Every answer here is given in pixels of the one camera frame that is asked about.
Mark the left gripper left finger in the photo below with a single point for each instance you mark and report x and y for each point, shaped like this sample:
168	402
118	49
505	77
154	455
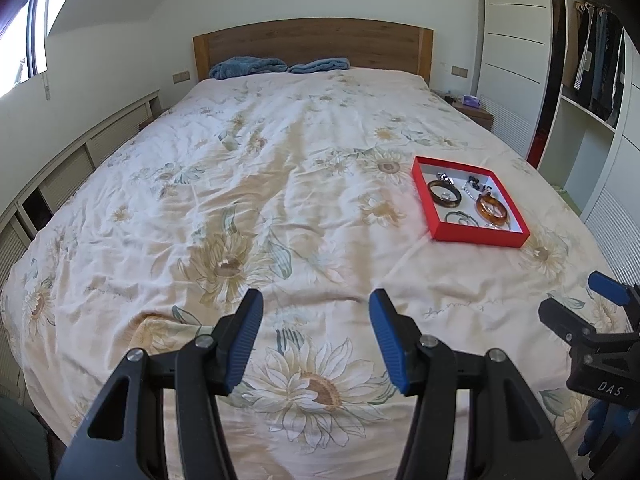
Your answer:
122	435

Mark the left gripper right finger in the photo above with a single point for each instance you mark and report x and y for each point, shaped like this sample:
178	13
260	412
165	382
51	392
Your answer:
509	436

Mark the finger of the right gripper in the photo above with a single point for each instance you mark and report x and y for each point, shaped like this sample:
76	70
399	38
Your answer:
623	295
568	326

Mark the amber orange bangle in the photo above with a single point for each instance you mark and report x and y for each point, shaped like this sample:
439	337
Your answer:
492	210

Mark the silver metal bangle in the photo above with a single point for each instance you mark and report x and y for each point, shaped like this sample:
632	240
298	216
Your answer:
461	218

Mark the dark tortoise bangle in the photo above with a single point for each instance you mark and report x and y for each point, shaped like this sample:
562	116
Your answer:
444	194

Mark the silver wristwatch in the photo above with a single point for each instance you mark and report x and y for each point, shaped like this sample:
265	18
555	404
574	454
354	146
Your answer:
445	178

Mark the red jewelry box tray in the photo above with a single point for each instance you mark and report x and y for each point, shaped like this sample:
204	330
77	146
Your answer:
471	181

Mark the blue gloved right hand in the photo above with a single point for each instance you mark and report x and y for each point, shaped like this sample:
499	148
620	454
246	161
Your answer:
606	420

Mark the wooden nightstand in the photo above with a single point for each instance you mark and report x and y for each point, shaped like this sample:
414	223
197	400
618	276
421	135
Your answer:
478	115

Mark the hanging clothes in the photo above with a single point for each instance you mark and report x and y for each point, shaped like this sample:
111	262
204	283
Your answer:
594	67

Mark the purple item on nightstand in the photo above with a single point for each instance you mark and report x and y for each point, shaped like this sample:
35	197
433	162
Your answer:
471	101

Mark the white wardrobe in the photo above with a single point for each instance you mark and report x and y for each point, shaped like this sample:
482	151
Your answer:
561	78

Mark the floral beige bed quilt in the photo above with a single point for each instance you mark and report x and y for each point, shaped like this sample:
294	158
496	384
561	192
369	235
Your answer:
299	186

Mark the wooden headboard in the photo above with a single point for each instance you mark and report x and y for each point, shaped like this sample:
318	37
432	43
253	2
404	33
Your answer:
365	43

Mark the blue pillow right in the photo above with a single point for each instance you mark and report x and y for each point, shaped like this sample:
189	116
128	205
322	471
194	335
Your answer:
320	66

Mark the blue pillow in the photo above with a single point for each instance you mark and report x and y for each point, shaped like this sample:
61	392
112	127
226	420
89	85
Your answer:
320	66
240	66

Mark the blue pillow left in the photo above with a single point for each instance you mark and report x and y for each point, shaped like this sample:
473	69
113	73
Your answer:
240	66

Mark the window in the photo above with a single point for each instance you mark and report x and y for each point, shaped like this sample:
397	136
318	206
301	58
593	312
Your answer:
23	42

